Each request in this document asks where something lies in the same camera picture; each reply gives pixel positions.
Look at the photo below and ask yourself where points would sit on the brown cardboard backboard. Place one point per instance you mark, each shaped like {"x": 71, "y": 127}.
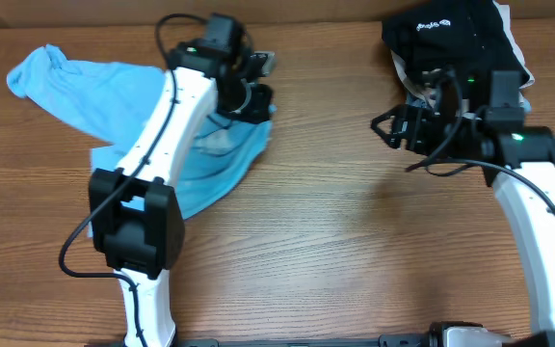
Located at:
{"x": 89, "y": 13}

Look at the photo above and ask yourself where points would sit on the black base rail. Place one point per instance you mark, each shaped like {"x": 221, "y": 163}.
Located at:
{"x": 297, "y": 343}

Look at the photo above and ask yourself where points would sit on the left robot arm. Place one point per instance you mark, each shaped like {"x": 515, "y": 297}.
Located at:
{"x": 135, "y": 218}

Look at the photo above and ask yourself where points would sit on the black folded shirt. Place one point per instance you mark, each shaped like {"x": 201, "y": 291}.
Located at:
{"x": 451, "y": 43}

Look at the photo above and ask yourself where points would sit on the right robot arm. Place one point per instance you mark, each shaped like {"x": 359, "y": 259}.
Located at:
{"x": 518, "y": 163}

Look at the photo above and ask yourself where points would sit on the beige folded shirt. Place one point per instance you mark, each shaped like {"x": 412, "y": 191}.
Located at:
{"x": 511, "y": 29}

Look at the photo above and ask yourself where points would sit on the light blue t-shirt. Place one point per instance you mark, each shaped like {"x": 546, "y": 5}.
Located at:
{"x": 113, "y": 102}

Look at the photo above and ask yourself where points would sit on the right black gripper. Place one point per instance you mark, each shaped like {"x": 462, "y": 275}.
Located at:
{"x": 415, "y": 137}

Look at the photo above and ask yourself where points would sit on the grey-blue folded shirt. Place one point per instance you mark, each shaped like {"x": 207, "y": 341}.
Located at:
{"x": 414, "y": 101}

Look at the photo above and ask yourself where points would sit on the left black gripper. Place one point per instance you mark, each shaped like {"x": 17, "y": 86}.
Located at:
{"x": 256, "y": 103}

